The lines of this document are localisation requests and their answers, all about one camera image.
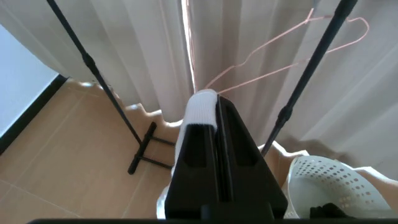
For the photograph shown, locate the white curtain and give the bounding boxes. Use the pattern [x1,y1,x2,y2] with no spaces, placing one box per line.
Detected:
[0,0,398,181]

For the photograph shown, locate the pink clothes hanger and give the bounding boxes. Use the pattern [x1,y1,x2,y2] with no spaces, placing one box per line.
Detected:
[203,7,370,94]

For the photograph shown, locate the white printed T-shirt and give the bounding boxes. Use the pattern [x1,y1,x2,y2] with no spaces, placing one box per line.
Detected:
[156,89,218,219]

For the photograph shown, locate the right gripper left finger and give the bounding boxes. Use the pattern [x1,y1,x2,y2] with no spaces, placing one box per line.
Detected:
[164,123,223,219]

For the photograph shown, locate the black shorts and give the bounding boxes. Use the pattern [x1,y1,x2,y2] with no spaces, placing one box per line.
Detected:
[310,202,355,219]

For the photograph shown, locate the white laundry basket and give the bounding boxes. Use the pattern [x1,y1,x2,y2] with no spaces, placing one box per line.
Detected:
[281,155,398,219]

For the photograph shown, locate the black clothes rack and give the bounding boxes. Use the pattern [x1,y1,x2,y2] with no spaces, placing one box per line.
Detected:
[46,0,358,175]

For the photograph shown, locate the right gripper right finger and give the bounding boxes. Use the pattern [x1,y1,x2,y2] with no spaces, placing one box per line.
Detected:
[217,95,289,219]

